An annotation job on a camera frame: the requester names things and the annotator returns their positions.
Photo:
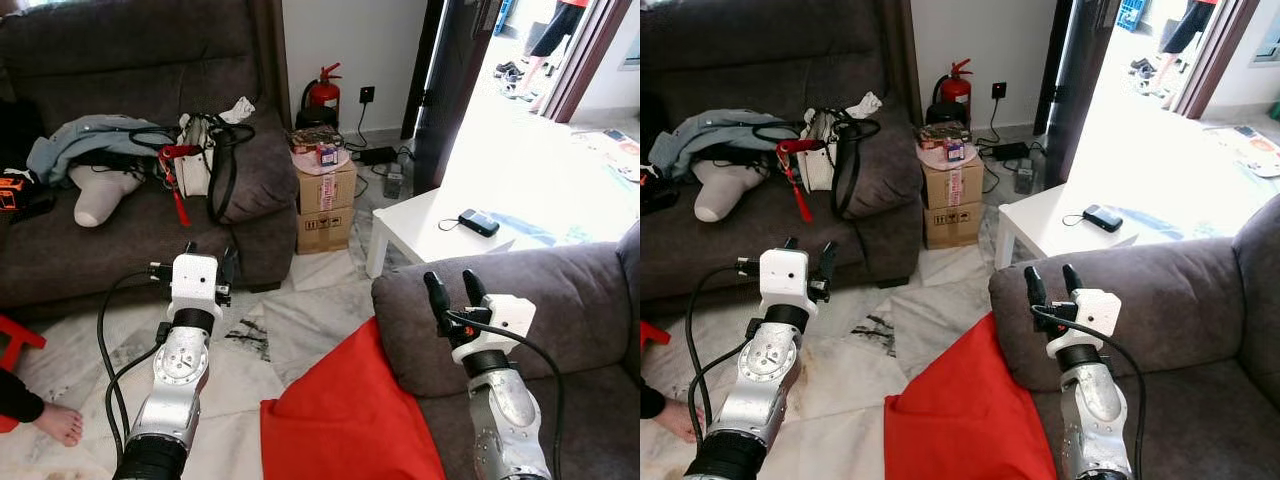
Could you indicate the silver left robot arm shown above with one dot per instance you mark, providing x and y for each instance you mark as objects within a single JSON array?
[
  {"x": 175, "y": 390},
  {"x": 765, "y": 390}
]

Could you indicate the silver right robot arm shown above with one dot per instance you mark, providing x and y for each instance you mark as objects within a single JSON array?
[
  {"x": 1095, "y": 420},
  {"x": 505, "y": 420}
]

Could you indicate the grey-brown fabric sofa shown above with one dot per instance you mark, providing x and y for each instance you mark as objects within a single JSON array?
[
  {"x": 120, "y": 255},
  {"x": 760, "y": 250}
]

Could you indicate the dark grey fabric sofa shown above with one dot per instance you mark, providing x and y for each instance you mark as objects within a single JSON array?
[
  {"x": 560, "y": 300},
  {"x": 1150, "y": 300}
]

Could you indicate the red tassel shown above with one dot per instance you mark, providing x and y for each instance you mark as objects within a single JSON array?
[
  {"x": 180, "y": 195},
  {"x": 800, "y": 190}
]

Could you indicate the black phone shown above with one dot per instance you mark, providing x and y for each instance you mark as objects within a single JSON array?
[
  {"x": 1103, "y": 218},
  {"x": 479, "y": 223}
]

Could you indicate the white low table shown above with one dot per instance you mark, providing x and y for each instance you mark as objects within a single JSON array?
[
  {"x": 420, "y": 220},
  {"x": 1045, "y": 215}
]

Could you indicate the cream stuffed cushion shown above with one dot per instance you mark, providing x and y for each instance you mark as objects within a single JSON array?
[
  {"x": 722, "y": 190},
  {"x": 100, "y": 195}
]

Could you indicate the black power adapter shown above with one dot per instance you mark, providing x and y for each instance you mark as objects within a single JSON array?
[
  {"x": 375, "y": 156},
  {"x": 1008, "y": 152}
]

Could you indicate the grey-blue jacket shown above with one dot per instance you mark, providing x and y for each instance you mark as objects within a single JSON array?
[
  {"x": 710, "y": 130},
  {"x": 90, "y": 135}
]

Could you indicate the small blue red can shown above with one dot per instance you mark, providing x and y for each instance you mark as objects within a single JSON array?
[
  {"x": 954, "y": 152},
  {"x": 327, "y": 156}
]

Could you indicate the white crumpled cloth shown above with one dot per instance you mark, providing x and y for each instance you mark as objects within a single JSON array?
[
  {"x": 238, "y": 110},
  {"x": 865, "y": 105}
]

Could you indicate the patterned flat box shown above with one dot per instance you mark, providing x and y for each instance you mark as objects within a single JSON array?
[
  {"x": 312, "y": 140},
  {"x": 938, "y": 134}
]

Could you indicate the black bag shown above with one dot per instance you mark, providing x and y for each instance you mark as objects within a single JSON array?
[
  {"x": 18, "y": 135},
  {"x": 649, "y": 130}
]

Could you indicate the dark brown door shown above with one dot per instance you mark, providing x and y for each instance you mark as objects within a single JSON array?
[
  {"x": 460, "y": 90},
  {"x": 1090, "y": 90}
]

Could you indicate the printed paper sheet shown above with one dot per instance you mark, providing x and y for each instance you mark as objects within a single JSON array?
[
  {"x": 1245, "y": 148},
  {"x": 610, "y": 148}
]

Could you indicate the red fire extinguisher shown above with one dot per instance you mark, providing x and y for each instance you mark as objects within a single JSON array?
[
  {"x": 956, "y": 90},
  {"x": 324, "y": 95}
]

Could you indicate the person red shirt black shorts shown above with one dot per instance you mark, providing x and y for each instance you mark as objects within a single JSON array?
[
  {"x": 555, "y": 30},
  {"x": 1185, "y": 28}
]

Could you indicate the blue plastic crate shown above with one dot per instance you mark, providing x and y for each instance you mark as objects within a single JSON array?
[
  {"x": 505, "y": 14},
  {"x": 1131, "y": 14}
]

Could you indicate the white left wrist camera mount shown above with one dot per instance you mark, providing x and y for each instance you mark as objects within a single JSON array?
[
  {"x": 787, "y": 275},
  {"x": 195, "y": 278}
]

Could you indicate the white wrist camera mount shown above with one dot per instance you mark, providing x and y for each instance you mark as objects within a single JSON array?
[
  {"x": 1092, "y": 315},
  {"x": 195, "y": 278},
  {"x": 787, "y": 275},
  {"x": 505, "y": 320}
]

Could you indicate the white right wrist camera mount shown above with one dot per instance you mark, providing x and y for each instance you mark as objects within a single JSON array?
[
  {"x": 505, "y": 320},
  {"x": 1092, "y": 315}
]

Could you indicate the brown door frame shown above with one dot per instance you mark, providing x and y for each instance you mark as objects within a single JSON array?
[
  {"x": 1215, "y": 55},
  {"x": 585, "y": 55}
]

